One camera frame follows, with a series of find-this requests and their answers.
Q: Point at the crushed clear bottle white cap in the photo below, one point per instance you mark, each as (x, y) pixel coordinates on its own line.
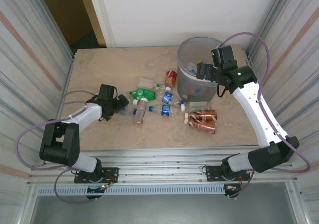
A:
(135, 102)

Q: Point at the green plastic soda bottle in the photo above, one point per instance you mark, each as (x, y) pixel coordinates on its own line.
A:
(143, 94)

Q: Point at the pinkish bottle white cap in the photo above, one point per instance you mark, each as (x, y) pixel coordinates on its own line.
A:
(139, 114)

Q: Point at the clear bottle green white label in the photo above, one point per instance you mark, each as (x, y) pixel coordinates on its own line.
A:
(147, 82)

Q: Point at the red orange juice bottle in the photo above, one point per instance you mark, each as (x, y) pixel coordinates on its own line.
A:
(170, 79)

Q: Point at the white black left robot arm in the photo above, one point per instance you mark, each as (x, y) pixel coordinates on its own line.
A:
(59, 146)

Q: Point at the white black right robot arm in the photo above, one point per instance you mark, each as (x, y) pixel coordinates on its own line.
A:
(256, 109)

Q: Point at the clear plastic trash bin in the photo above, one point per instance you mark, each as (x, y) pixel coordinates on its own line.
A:
(192, 92)

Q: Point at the brown wooden door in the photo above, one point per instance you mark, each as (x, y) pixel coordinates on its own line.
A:
(64, 10)

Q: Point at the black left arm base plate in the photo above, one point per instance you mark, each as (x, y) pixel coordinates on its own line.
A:
(113, 171)

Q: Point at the white door frame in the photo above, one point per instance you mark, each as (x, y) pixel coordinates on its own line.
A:
(99, 10)

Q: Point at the aluminium rail frame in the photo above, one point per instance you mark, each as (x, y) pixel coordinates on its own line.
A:
(162, 159)

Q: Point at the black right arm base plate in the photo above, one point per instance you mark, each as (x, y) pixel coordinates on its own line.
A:
(211, 170)

